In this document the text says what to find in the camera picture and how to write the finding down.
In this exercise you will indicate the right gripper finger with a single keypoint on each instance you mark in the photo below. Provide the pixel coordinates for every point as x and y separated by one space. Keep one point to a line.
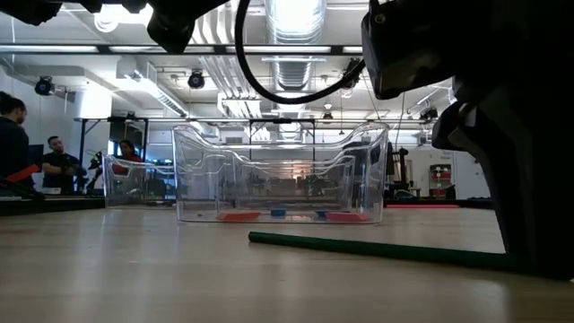
529 179

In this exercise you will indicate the green pencil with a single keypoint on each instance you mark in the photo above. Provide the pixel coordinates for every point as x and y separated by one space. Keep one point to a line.
359 247

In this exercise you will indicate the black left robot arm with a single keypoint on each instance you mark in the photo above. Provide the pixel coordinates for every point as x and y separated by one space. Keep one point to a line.
175 27

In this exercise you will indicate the black background robot arm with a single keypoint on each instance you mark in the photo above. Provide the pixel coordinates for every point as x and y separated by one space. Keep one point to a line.
95 166

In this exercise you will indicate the white square pillar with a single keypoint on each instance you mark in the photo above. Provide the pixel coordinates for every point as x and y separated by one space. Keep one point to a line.
466 179

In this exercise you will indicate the red shelf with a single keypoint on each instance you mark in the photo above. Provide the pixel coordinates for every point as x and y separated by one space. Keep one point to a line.
440 179

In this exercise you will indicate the black background machine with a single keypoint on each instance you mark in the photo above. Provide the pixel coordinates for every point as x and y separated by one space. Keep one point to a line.
397 172

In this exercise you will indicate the clear plastic bin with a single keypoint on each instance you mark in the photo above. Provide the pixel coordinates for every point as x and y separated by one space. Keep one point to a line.
134 188
202 197
341 184

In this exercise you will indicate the black ceiling spotlight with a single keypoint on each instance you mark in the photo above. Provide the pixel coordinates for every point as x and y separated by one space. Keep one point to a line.
44 85
196 80

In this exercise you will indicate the person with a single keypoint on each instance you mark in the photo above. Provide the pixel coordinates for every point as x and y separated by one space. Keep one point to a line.
13 143
60 166
127 150

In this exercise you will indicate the black overhead light bar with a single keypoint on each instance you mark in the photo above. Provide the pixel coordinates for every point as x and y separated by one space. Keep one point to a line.
103 49

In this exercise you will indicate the silver air duct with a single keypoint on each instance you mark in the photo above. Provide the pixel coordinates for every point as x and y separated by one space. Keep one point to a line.
293 27

